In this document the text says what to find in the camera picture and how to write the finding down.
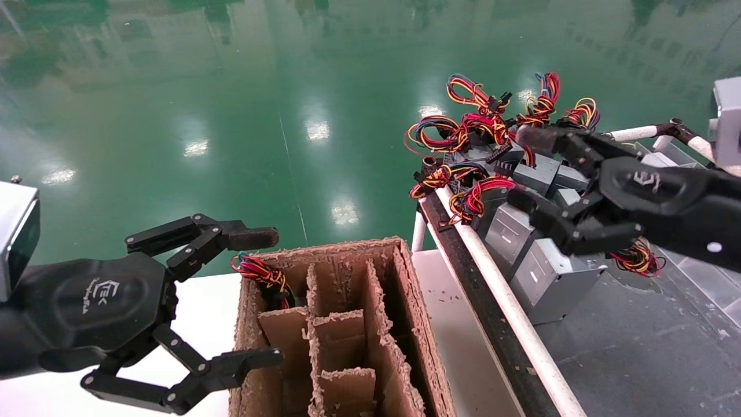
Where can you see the short white rack leg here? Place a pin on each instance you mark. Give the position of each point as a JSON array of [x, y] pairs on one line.
[[418, 231]]

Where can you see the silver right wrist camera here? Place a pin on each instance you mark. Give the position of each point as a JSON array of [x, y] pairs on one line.
[[728, 121]]

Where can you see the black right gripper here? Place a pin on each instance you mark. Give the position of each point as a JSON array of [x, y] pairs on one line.
[[677, 202]]

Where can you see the clear plastic divider tray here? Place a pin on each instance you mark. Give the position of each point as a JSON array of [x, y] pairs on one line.
[[712, 284]]

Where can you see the brown cardboard divider box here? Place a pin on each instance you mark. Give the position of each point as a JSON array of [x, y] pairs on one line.
[[347, 347]]

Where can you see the long white rack pipe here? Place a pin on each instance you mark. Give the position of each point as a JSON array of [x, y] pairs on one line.
[[535, 347]]

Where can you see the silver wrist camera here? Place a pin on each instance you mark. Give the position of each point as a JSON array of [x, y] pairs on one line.
[[728, 121], [14, 243]]

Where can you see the small white box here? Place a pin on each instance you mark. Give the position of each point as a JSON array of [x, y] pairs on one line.
[[657, 159]]

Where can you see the black pipe corner connector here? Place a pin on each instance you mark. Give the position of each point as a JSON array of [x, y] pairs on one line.
[[677, 130]]

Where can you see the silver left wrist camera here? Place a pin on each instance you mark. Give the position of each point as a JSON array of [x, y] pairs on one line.
[[14, 243]]

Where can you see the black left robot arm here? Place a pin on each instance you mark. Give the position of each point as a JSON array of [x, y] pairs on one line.
[[8, 347]]

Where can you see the white rail frame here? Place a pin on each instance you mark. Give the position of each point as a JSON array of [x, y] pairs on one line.
[[492, 324]]

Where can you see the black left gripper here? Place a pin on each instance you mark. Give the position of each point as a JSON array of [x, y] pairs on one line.
[[98, 301]]

